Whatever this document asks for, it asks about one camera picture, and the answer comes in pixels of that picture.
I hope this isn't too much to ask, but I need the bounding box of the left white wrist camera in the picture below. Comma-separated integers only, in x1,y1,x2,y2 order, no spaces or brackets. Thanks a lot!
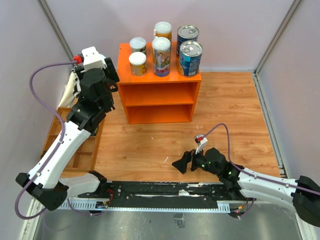
73,46,107,71

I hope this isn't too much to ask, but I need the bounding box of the orange wooden shelf cabinet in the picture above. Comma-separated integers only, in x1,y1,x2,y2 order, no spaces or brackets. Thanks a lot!
117,42,202,124

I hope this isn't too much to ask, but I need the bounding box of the black white striped cloth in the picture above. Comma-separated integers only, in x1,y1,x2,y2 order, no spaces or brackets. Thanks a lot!
64,70,81,100

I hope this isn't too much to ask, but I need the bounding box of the orange fruit can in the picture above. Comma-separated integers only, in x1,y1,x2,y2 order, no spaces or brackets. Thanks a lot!
128,52,147,76

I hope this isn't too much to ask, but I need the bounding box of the tall blue colourful can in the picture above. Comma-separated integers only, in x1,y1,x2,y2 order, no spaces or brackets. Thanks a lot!
151,37,171,77

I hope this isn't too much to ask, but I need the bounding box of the wooden compartment tray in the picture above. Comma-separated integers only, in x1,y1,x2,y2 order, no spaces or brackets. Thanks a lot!
41,116,105,173

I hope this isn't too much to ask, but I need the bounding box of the yellow can with white lid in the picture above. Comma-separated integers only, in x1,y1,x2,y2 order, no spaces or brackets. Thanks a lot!
153,21,172,42

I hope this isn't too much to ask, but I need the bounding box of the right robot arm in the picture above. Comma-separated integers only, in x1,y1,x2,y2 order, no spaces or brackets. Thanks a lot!
172,148,320,227

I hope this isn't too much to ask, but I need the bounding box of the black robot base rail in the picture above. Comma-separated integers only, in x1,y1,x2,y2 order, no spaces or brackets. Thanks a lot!
78,181,246,209

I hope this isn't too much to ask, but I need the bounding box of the small green can white lid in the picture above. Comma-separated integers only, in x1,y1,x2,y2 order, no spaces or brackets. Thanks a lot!
129,37,147,55

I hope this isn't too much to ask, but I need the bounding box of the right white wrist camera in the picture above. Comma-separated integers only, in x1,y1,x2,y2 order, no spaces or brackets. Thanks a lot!
194,134,208,154

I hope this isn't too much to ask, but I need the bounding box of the dark blue tin can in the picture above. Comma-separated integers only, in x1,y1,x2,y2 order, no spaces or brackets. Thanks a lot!
176,25,199,57

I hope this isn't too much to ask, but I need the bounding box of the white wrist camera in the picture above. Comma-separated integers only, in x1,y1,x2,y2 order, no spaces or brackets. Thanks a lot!
194,134,208,154
73,46,107,71

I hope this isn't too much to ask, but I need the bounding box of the blue yellow tin can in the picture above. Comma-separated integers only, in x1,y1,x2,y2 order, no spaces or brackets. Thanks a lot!
178,40,203,77

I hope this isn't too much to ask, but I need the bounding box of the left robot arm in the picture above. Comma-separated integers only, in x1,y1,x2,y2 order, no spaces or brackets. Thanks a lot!
15,57,119,211

